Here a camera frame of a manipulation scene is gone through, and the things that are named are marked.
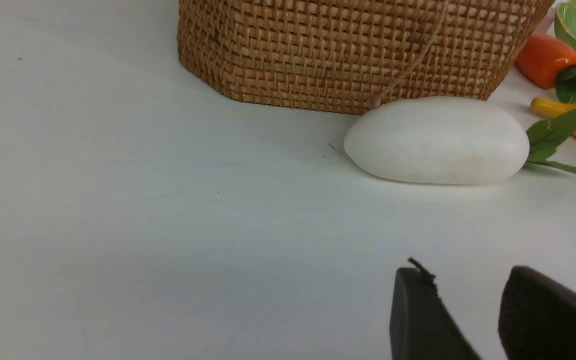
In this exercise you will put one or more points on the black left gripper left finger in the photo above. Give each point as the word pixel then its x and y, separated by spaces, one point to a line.
pixel 421 328

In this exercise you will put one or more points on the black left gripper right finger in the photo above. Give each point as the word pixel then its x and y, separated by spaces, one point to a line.
pixel 537 318

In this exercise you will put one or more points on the white radish with leaves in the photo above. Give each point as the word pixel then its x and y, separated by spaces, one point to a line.
pixel 448 140

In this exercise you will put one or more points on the orange carrot with leaves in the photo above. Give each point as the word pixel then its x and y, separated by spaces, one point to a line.
pixel 550 64

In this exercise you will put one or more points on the woven wicker basket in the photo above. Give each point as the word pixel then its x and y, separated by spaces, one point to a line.
pixel 350 56

